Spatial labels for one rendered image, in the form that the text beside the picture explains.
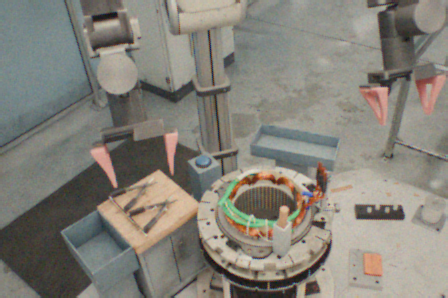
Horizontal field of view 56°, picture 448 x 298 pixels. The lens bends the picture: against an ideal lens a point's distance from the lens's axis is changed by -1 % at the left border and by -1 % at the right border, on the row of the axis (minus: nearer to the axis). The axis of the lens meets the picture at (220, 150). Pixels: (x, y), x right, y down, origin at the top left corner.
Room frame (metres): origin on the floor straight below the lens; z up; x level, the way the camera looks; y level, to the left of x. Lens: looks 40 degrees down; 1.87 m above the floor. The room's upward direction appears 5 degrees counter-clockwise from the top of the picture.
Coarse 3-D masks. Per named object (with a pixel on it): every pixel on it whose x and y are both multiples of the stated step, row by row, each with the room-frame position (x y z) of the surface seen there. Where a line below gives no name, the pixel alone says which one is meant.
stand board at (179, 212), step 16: (160, 176) 0.87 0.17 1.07; (128, 192) 0.82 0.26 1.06; (160, 192) 0.81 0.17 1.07; (176, 192) 0.80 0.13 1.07; (112, 208) 0.76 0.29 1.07; (176, 208) 0.74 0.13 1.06; (192, 208) 0.74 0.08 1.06; (128, 224) 0.70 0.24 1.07; (144, 224) 0.70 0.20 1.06; (160, 224) 0.70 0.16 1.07; (176, 224) 0.70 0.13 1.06; (128, 240) 0.65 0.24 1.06; (144, 240) 0.65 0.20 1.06
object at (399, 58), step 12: (384, 48) 0.69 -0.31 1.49; (396, 48) 0.68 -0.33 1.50; (408, 48) 0.68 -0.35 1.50; (384, 60) 0.69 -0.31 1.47; (396, 60) 0.67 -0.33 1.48; (408, 60) 0.66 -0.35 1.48; (372, 72) 0.69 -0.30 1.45; (384, 72) 0.65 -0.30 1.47; (396, 72) 0.65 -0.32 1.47; (408, 72) 0.66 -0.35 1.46
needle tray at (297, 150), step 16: (272, 128) 1.05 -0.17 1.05; (288, 128) 1.03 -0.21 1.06; (256, 144) 1.02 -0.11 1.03; (272, 144) 1.01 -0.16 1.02; (288, 144) 1.00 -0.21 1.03; (304, 144) 1.00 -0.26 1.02; (320, 144) 0.99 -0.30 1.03; (336, 144) 0.97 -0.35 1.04; (288, 160) 0.92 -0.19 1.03; (304, 160) 0.90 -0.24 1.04; (320, 160) 0.89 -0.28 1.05
